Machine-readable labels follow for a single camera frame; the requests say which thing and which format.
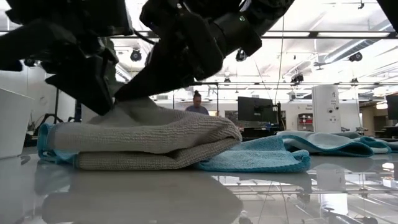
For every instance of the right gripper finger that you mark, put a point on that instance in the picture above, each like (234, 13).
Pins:
(186, 62)

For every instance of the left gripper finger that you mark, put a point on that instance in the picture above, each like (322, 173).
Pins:
(90, 87)

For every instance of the grey microfiber towel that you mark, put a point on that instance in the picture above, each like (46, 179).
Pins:
(149, 137)

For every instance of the white plastic tray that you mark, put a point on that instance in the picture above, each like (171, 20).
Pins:
(14, 124)

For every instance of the teal microfiber towel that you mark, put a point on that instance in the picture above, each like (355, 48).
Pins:
(264, 155)

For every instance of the light blue microfiber towel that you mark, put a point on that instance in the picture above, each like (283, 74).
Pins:
(326, 141)

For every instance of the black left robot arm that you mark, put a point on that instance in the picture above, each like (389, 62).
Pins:
(77, 14)

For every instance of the black ceiling spotlight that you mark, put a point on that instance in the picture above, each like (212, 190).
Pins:
(136, 55)
(356, 56)
(297, 78)
(241, 55)
(30, 63)

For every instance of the black table stand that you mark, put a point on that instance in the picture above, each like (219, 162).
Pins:
(56, 105)

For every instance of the person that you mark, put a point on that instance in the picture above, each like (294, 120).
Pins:
(197, 105)

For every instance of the black computer monitor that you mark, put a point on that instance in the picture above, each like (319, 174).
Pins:
(255, 109)
(393, 107)

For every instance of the long LED light bar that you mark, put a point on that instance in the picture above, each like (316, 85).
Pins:
(326, 34)

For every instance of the red storage shelf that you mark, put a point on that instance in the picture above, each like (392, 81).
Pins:
(305, 123)

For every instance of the white pillar cabinet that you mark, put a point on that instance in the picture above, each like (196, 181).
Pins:
(323, 109)

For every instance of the light wooden cabinet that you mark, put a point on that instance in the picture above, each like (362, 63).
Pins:
(370, 121)

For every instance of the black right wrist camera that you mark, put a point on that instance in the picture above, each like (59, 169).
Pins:
(161, 15)

